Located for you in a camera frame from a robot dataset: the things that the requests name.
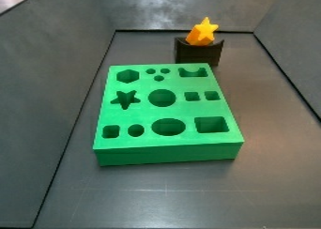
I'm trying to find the orange star prism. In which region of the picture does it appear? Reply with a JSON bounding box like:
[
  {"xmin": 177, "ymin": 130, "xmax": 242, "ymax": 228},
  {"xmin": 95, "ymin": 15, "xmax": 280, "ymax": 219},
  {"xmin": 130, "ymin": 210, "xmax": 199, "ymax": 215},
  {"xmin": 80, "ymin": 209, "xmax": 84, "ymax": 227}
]
[{"xmin": 186, "ymin": 17, "xmax": 218, "ymax": 46}]

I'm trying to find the black curved fixture stand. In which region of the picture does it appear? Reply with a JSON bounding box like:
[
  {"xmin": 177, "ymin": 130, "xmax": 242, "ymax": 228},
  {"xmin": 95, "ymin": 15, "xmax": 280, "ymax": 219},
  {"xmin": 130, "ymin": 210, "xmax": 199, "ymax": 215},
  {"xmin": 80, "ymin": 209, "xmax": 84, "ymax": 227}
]
[{"xmin": 174, "ymin": 38, "xmax": 225, "ymax": 67}]

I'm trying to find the green shape sorter block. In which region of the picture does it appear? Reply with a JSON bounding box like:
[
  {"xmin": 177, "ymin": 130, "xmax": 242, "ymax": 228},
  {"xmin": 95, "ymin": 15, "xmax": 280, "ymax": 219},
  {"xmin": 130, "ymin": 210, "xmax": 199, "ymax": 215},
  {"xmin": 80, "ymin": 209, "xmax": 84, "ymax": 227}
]
[{"xmin": 92, "ymin": 63, "xmax": 245, "ymax": 166}]

